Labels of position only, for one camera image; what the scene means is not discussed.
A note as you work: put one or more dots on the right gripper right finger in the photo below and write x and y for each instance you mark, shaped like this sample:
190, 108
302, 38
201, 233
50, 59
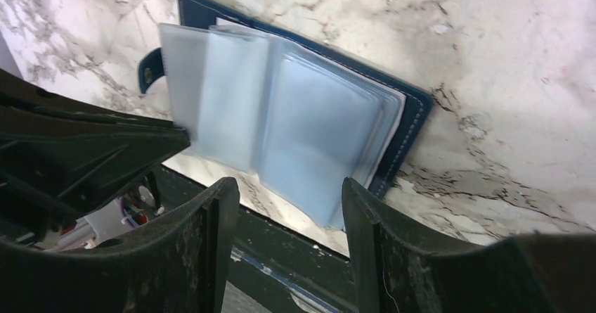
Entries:
401, 265

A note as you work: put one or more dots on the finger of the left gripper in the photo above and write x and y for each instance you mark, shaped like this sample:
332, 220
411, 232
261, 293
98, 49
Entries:
17, 93
54, 171

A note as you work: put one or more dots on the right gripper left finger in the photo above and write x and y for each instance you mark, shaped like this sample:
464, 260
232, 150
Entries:
175, 263

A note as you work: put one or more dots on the navy blue card holder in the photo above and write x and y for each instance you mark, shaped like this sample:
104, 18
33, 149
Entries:
299, 115

